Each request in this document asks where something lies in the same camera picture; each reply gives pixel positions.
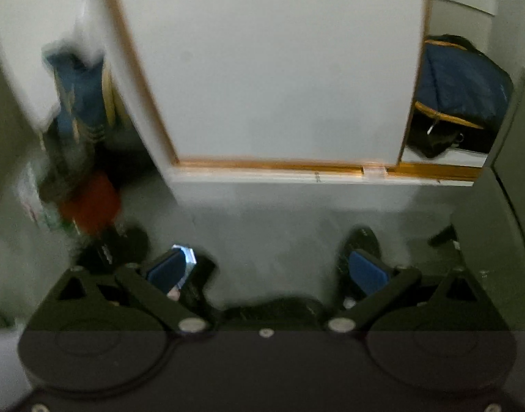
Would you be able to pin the black shoe with speckled laces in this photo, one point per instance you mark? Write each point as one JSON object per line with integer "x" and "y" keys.
{"x": 359, "y": 248}

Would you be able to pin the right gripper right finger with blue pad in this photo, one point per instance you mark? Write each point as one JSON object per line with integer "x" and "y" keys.
{"x": 367, "y": 289}

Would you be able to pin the white cabinet with gold trim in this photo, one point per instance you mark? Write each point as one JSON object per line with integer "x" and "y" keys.
{"x": 286, "y": 90}

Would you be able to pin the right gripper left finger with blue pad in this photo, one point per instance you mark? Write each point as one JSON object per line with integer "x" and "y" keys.
{"x": 134, "y": 298}

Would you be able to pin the navy backpack inside cabinet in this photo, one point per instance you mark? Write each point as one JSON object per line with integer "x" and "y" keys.
{"x": 461, "y": 99}

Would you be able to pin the black shoe with long lace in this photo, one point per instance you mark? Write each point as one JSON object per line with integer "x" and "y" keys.
{"x": 198, "y": 272}

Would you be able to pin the black adidas shoe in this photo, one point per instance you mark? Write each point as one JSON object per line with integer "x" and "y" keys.
{"x": 112, "y": 249}

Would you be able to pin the dark green metal cabinet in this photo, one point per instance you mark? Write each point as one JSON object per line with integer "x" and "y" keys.
{"x": 490, "y": 224}

